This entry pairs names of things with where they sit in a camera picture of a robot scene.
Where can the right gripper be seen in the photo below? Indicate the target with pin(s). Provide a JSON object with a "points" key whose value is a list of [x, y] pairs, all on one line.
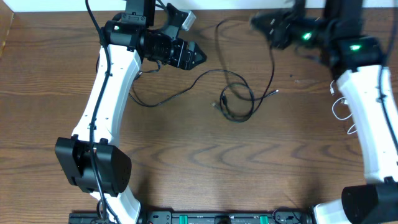
{"points": [[279, 35]]}

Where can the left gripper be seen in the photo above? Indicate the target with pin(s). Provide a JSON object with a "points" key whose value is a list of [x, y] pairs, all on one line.
{"points": [[188, 63]]}

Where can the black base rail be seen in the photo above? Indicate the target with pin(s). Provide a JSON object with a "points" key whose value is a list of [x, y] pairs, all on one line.
{"points": [[279, 216]]}

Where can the wooden side panel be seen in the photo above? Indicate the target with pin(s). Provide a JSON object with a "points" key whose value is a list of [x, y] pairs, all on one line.
{"points": [[6, 19]]}

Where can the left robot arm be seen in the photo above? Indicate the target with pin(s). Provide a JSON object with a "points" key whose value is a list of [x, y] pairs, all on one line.
{"points": [[91, 158]]}

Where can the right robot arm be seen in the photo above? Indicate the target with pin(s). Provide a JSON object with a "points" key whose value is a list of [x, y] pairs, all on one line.
{"points": [[358, 67]]}

